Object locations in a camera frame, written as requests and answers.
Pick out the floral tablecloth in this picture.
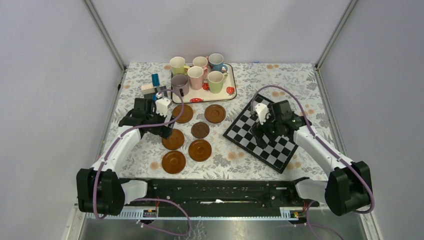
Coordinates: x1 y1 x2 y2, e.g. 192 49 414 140
103 62 334 181

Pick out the pink mug front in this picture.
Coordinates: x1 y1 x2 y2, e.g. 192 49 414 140
187 66 207 90

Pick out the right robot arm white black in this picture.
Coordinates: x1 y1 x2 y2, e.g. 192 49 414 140
250 100 375 216

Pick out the black white chessboard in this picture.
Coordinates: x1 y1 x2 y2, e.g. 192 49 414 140
223 102 298 174

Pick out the purple cable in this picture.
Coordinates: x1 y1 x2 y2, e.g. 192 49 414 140
92 88 193 237
251 85 376 240

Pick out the dark walnut coaster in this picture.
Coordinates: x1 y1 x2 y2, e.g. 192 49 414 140
191 122 210 139

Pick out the blue mug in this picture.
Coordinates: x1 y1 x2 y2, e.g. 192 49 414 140
207 53 228 73

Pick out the brown coaster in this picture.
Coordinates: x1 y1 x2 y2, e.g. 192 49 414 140
161 150 186 174
161 129 185 150
204 104 226 124
188 139 212 162
172 104 194 124

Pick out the toy block stack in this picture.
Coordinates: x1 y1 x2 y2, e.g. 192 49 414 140
141 73 167 100

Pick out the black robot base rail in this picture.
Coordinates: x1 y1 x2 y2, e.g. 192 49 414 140
129 178 311 219

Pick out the grey purple mug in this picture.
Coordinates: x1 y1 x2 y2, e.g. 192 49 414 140
171 74 190 97

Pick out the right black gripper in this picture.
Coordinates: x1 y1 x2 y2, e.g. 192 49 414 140
249 109 282 149

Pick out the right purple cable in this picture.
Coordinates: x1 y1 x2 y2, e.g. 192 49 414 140
251 85 376 240

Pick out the strawberry print serving tray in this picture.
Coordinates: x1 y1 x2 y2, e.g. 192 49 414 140
170 63 238 105

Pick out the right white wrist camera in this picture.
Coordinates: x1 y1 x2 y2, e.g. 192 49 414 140
254 103 270 125

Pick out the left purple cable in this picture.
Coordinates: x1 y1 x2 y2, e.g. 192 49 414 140
92 88 193 237

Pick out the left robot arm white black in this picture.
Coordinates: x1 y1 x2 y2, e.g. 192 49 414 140
76 97 174 216

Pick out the green mug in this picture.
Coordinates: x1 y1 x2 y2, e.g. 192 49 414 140
207 71 228 94

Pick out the pink mug back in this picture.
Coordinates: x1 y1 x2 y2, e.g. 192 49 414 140
192 56 209 72

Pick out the pink mug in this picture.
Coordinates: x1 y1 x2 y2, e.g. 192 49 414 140
187 66 207 90
192 56 209 72

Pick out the yellow mug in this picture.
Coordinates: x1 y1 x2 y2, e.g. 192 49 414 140
169 56 190 75

